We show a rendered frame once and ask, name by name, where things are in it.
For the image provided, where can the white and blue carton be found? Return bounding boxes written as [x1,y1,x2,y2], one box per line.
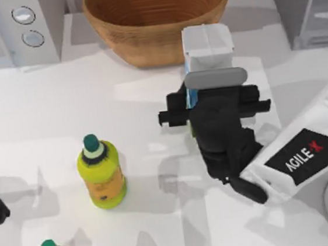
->
[177,21,244,138]

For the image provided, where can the brown wooden basket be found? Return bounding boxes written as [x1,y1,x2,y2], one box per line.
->
[81,0,237,75]

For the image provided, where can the yellow-green bottle with green cap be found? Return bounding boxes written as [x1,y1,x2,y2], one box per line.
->
[73,130,131,212]

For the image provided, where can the round grey microwave knob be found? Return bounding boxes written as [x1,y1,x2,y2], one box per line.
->
[11,5,37,27]
[20,28,46,50]

